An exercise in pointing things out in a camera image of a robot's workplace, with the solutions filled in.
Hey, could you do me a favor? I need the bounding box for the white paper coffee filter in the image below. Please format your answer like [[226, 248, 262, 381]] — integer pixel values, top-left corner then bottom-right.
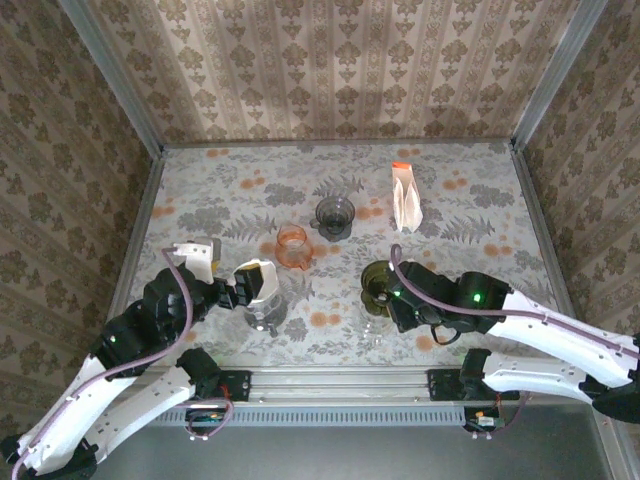
[[232, 258, 282, 308]]

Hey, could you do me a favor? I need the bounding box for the clear glass dripper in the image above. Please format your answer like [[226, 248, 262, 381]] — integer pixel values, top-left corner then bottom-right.
[[358, 312, 390, 349], [243, 292, 287, 321]]

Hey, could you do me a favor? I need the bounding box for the orange translucent dripper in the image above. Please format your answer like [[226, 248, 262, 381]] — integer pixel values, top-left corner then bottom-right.
[[275, 223, 316, 271]]

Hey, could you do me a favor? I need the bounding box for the dark green translucent dripper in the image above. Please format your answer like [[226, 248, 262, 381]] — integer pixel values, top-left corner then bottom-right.
[[359, 261, 399, 317]]

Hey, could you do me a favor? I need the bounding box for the orange white filter pack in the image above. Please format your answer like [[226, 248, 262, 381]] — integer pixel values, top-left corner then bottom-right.
[[390, 160, 424, 234]]

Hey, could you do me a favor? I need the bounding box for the dark grey translucent dripper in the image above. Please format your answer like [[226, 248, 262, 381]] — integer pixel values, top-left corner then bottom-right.
[[308, 196, 358, 243]]

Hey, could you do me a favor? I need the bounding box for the floral patterned table cover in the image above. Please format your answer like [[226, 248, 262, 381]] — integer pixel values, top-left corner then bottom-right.
[[112, 143, 581, 369]]

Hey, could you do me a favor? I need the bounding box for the small connector board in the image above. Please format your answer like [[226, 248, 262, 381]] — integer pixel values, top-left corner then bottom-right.
[[183, 407, 227, 442], [462, 405, 506, 441]]

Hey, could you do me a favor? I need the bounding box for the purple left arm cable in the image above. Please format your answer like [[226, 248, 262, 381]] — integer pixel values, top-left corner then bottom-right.
[[9, 247, 235, 480]]

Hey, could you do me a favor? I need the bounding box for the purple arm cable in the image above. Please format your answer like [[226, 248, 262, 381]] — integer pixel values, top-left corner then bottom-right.
[[389, 243, 640, 441], [9, 247, 235, 480]]

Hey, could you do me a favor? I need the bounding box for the thin black cable loop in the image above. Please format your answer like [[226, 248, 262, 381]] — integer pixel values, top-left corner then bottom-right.
[[429, 322, 464, 347]]

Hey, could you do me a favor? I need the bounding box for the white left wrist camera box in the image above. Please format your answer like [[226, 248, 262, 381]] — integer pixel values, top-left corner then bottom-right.
[[172, 238, 223, 284]]

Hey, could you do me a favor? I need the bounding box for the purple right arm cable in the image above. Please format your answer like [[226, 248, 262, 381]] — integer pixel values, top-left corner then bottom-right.
[[389, 243, 640, 441]]

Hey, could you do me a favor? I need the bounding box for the aluminium table side rail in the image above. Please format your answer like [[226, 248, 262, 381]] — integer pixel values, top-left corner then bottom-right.
[[509, 142, 591, 364], [94, 149, 166, 366]]

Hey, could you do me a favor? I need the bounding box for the aluminium table edge rail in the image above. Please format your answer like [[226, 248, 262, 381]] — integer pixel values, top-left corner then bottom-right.
[[74, 364, 614, 406]]

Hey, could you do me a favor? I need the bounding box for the grey slotted cable duct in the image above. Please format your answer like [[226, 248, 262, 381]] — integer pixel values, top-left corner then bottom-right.
[[149, 403, 469, 427]]

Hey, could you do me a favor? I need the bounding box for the aluminium table end rail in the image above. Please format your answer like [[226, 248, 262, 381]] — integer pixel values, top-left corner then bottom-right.
[[159, 138, 516, 150]]

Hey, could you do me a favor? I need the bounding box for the aluminium frame post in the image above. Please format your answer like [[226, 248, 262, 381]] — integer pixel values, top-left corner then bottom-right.
[[509, 0, 599, 151], [57, 0, 166, 156]]

